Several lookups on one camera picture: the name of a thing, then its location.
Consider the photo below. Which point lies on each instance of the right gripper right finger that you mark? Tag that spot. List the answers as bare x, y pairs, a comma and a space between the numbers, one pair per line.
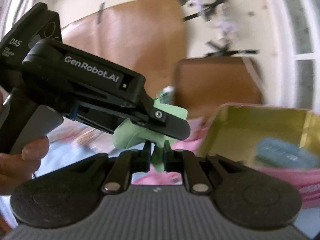
188, 166

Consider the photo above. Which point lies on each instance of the green soft cloth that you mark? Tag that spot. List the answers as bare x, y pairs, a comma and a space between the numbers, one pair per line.
128, 134

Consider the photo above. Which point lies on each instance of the blue item in tin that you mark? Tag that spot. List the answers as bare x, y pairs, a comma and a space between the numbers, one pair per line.
278, 153

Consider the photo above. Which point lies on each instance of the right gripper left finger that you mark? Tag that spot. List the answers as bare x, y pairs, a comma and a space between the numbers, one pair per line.
124, 166

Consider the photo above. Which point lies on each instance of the white power adapter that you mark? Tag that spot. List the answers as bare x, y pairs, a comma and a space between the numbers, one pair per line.
225, 25

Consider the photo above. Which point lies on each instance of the white framed glass door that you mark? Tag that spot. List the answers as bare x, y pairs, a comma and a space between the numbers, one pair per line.
296, 37

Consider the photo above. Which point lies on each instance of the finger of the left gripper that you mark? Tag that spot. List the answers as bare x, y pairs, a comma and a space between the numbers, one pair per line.
163, 123

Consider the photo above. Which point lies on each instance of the large cardboard sheet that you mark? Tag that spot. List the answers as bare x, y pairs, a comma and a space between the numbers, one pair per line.
147, 36

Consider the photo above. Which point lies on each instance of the blue pink cartoon tablecloth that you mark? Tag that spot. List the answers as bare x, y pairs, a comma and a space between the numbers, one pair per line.
72, 142

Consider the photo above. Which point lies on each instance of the pink gold tin box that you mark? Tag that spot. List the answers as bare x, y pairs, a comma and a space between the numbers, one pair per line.
235, 131

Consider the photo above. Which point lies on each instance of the person's left hand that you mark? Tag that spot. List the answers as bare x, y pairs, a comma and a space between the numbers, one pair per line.
19, 167

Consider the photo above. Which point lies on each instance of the brown chair backrest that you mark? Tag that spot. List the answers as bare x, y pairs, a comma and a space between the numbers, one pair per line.
202, 85

